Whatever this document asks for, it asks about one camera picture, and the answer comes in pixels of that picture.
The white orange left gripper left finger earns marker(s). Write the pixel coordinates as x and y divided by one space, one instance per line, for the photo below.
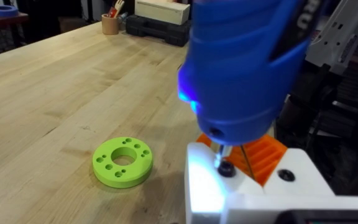
204 186

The white orange left gripper right finger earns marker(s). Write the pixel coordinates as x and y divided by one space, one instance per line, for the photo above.
294 186

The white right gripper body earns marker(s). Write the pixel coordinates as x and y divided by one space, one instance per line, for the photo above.
340 34

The blue electric screwdriver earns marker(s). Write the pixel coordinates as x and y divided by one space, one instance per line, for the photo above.
235 77

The green disc with holes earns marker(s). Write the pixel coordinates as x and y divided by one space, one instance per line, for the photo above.
122 162

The black plastic tool case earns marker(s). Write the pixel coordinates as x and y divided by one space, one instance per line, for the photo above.
158 31

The white oblong box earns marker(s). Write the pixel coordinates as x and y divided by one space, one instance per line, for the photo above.
162 11

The beige cup with tools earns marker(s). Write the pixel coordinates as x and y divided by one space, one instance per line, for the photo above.
110 22

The dark red side table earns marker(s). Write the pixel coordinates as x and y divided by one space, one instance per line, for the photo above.
2 21

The blue tape roll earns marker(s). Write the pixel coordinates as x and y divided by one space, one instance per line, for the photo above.
3 10

